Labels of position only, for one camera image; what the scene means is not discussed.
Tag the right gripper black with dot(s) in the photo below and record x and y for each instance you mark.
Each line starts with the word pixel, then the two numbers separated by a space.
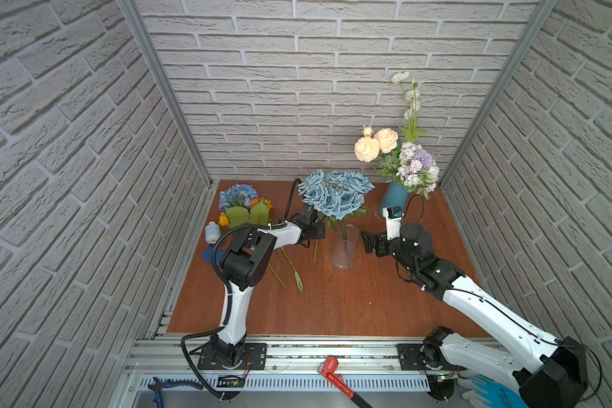
pixel 371 244

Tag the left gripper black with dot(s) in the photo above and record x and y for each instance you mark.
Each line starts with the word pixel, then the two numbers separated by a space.
pixel 322 230

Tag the small pink rose stem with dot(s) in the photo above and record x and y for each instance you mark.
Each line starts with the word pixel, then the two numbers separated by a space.
pixel 315 254

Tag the clear ribbed glass vase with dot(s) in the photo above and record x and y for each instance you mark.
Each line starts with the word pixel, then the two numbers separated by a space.
pixel 344 251

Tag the dusty blue hydrangea flower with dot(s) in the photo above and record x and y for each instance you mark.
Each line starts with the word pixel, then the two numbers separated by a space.
pixel 336 196

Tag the blue ceramic vase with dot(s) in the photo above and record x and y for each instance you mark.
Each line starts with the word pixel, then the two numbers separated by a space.
pixel 395 196

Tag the pink white hydrangea bouquet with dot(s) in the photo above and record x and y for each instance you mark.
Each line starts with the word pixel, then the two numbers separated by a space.
pixel 410 167

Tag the peach rose flower stem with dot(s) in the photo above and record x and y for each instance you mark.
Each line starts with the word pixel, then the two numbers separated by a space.
pixel 371 144

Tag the white poppy flower stem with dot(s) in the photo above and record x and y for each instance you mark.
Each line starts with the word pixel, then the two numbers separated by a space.
pixel 411 93

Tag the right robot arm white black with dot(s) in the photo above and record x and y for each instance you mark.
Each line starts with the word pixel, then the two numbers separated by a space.
pixel 543 370

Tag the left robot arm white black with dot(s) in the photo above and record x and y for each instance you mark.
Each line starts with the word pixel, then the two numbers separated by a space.
pixel 240 258

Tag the orange small flower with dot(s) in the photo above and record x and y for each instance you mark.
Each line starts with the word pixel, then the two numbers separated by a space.
pixel 223 220

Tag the white tape roll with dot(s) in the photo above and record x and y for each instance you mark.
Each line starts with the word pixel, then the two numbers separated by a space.
pixel 212 233

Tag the red pipe wrench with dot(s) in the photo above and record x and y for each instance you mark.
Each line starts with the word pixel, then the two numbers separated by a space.
pixel 328 371

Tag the blue work glove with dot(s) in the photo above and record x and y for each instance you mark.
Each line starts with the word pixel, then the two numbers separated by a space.
pixel 491 394

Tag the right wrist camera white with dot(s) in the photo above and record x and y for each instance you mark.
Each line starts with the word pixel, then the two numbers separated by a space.
pixel 393 217

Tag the aluminium mounting rail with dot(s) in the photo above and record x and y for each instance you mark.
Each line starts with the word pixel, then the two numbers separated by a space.
pixel 294 364

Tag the blue handled pliers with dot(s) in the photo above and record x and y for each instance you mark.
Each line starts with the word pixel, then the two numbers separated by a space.
pixel 158 385

